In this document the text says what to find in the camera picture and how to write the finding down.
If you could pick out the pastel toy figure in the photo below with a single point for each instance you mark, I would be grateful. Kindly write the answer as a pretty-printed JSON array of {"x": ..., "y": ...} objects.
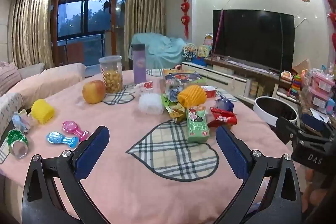
[{"x": 21, "y": 120}]

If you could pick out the red heart hanging decoration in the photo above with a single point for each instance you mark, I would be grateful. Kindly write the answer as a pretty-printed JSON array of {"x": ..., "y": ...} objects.
[
  {"x": 331, "y": 16},
  {"x": 185, "y": 3}
]

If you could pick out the green drink can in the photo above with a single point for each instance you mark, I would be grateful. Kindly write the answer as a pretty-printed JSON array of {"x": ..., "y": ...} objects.
[{"x": 17, "y": 142}]

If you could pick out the blue white wrapper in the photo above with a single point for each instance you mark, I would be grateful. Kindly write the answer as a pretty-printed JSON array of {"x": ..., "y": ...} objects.
[{"x": 173, "y": 88}]

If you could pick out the blue plastic toy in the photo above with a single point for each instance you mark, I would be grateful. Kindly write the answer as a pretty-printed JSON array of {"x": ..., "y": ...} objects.
[{"x": 61, "y": 140}]

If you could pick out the yellow foam fruit net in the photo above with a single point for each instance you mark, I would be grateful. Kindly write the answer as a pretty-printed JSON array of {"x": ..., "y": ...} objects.
[{"x": 42, "y": 111}]

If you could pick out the pink plastic storage box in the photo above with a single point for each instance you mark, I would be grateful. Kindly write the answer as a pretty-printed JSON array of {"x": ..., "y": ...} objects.
[
  {"x": 320, "y": 100},
  {"x": 323, "y": 81}
]

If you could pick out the green milk carton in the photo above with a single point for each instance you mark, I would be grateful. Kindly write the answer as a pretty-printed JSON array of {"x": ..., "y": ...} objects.
[{"x": 197, "y": 125}]

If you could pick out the brown cardboard box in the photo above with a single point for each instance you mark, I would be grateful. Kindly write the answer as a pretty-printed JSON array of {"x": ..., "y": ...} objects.
[{"x": 302, "y": 66}]

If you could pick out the small red box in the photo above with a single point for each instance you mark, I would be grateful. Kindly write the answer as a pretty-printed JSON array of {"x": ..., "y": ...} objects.
[{"x": 210, "y": 91}]

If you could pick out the brown framed balcony door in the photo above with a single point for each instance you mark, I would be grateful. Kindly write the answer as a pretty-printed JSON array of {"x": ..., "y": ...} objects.
[{"x": 84, "y": 22}]

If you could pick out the brown marble counter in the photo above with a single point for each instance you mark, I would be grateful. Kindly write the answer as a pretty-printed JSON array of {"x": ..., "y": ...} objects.
[{"x": 304, "y": 104}]

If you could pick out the pink stick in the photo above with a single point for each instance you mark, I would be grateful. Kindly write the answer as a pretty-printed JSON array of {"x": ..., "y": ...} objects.
[{"x": 218, "y": 29}]

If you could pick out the beige patterned curtain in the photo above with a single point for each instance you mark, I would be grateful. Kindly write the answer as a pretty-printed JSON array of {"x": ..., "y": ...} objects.
[
  {"x": 29, "y": 27},
  {"x": 144, "y": 8}
]

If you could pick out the clear jar of puffed snacks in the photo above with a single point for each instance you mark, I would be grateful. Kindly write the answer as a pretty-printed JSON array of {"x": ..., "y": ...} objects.
[{"x": 111, "y": 77}]

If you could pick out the pink striped cushion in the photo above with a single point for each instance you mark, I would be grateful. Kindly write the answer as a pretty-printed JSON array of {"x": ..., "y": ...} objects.
[{"x": 8, "y": 77}]

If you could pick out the person's right hand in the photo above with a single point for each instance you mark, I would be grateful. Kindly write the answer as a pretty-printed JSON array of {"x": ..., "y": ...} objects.
[{"x": 312, "y": 187}]

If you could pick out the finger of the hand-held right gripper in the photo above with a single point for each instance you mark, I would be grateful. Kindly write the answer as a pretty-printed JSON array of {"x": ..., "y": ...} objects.
[
  {"x": 286, "y": 125},
  {"x": 316, "y": 123}
]

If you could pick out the white foam fruit net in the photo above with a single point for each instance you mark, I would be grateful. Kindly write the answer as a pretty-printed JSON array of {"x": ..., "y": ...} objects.
[{"x": 149, "y": 104}]

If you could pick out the toy ferris wheel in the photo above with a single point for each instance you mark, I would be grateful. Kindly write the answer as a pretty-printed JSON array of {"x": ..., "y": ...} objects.
[{"x": 188, "y": 52}]

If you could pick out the colourful picture box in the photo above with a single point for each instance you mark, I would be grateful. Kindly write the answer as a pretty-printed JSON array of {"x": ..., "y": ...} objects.
[{"x": 181, "y": 75}]

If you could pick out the red yellow apple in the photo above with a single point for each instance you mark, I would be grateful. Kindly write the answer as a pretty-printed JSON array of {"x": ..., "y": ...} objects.
[{"x": 94, "y": 91}]

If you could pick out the pastel plastic toy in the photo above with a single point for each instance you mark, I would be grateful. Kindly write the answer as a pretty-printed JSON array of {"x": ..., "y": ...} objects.
[{"x": 208, "y": 39}]

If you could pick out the orange foam fruit net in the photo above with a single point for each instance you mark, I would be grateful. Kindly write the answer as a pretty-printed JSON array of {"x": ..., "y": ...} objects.
[{"x": 191, "y": 94}]

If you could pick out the white round trash bin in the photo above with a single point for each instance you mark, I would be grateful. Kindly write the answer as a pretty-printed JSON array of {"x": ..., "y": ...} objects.
[{"x": 275, "y": 116}]

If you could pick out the yellow green snack bag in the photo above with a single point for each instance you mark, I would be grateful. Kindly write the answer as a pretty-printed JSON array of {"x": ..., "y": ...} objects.
[{"x": 173, "y": 109}]

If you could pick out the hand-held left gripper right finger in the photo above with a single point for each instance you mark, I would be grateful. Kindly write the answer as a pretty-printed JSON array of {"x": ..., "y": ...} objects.
[{"x": 233, "y": 155}]

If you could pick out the stack of cream tins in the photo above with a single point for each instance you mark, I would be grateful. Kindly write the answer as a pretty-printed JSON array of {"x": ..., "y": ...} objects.
[{"x": 253, "y": 87}]

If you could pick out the blue toy case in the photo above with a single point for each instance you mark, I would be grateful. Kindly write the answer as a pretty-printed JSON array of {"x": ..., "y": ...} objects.
[{"x": 331, "y": 106}]

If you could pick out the pink plastic toy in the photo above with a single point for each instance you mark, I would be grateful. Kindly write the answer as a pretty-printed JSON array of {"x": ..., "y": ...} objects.
[{"x": 74, "y": 130}]

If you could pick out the red snack wrapper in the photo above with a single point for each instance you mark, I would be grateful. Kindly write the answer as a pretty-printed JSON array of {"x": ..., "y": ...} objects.
[{"x": 223, "y": 117}]

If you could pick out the pink covered sofa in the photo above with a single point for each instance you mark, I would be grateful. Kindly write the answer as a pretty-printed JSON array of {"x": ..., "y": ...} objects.
[{"x": 52, "y": 79}]

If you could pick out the black flat television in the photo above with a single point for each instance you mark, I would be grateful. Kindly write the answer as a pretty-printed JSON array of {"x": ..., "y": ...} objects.
[{"x": 252, "y": 37}]

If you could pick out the purple drink bottle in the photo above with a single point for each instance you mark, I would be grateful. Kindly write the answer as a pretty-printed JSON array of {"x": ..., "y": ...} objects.
[{"x": 139, "y": 64}]

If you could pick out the teal cloth covered chair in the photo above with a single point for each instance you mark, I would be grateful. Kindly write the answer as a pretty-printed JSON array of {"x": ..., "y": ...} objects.
[{"x": 160, "y": 48}]

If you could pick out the blue snack wrapper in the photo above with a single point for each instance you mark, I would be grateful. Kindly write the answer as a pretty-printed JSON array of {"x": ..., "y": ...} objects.
[{"x": 224, "y": 103}]

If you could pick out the red white toy phone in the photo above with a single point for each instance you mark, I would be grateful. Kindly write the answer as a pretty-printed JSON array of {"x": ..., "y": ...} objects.
[{"x": 286, "y": 75}]

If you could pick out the white paper sheets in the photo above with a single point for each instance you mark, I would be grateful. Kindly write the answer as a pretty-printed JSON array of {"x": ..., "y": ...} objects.
[{"x": 319, "y": 115}]

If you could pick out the white television stand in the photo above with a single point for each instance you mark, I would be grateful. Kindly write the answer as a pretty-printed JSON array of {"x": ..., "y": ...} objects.
[{"x": 231, "y": 79}]

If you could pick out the red white small packet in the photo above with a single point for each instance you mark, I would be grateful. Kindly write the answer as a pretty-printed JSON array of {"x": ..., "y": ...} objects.
[{"x": 144, "y": 86}]

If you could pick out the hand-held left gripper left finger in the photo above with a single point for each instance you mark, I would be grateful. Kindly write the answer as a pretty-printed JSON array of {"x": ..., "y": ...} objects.
[{"x": 92, "y": 153}]

